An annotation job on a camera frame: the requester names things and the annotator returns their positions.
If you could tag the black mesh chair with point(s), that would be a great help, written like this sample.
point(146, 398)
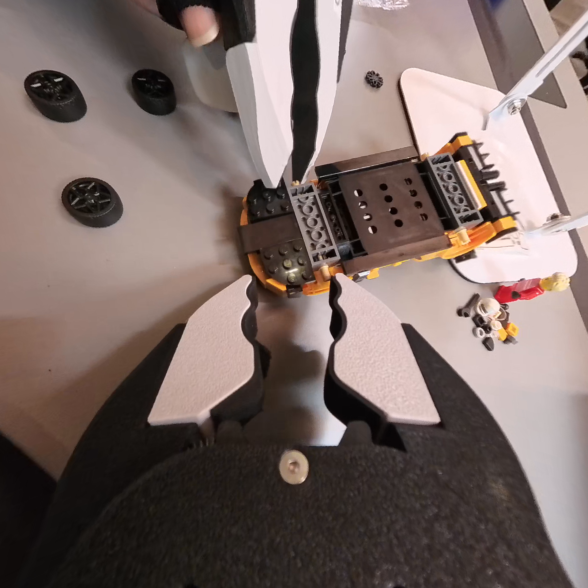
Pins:
point(18, 514)

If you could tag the pile of small lego parts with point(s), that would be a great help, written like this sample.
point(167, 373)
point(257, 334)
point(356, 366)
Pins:
point(491, 321)

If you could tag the lego sticker sheet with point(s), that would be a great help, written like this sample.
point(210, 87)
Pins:
point(514, 241)

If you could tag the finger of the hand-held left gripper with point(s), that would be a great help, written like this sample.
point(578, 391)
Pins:
point(262, 92)
point(328, 55)

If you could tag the red lego piece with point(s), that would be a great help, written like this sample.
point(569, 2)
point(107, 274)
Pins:
point(519, 289)

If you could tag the black lego wheel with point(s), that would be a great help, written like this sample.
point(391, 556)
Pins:
point(92, 202)
point(154, 92)
point(55, 95)

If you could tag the black quarter-round lego plate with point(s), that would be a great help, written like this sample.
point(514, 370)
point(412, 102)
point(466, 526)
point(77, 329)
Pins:
point(287, 264)
point(268, 202)

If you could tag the person's left hand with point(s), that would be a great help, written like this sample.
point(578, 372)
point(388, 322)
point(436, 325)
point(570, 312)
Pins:
point(200, 27)

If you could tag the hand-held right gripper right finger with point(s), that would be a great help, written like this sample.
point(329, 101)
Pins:
point(386, 367)

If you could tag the orange lego car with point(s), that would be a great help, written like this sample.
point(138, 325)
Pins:
point(390, 211)

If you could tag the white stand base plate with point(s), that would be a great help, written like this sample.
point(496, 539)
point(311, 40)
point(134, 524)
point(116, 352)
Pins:
point(441, 105)

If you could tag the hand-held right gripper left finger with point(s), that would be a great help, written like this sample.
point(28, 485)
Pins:
point(211, 358)

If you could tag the black lego gear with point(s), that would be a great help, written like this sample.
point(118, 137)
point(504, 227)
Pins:
point(374, 78)

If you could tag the clear plastic bag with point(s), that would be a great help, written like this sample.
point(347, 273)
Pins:
point(383, 3)

